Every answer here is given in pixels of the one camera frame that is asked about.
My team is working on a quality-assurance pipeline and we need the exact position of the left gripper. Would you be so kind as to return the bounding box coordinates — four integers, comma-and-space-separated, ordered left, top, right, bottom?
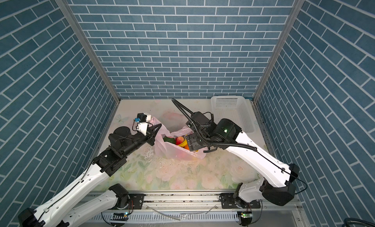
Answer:
121, 123, 162, 158

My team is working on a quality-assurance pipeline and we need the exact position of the pink plastic bag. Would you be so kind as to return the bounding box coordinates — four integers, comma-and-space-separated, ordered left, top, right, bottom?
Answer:
153, 125, 206, 161

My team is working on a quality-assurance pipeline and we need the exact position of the white perforated plastic basket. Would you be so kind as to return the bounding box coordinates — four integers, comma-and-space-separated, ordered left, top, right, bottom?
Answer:
211, 96, 255, 133

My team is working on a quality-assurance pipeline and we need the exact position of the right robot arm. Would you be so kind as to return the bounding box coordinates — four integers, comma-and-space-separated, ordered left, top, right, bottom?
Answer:
186, 112, 299, 206

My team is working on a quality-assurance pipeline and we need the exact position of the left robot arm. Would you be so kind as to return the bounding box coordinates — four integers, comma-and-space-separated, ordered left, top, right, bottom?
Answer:
18, 123, 162, 227

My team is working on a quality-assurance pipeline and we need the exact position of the yellow banana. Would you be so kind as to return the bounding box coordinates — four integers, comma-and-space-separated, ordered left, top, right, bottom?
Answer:
179, 140, 188, 148

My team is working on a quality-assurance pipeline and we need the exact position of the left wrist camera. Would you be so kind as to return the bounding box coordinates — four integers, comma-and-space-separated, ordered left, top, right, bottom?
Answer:
134, 113, 151, 136

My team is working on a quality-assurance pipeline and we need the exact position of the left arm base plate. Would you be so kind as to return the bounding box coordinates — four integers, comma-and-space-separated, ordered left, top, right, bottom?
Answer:
115, 193, 145, 211

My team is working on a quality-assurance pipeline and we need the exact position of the aluminium front rail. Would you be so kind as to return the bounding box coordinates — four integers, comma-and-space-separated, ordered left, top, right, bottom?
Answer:
74, 189, 302, 211

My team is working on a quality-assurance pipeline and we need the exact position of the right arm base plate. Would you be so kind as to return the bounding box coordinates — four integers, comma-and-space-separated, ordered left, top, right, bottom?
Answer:
219, 193, 261, 209

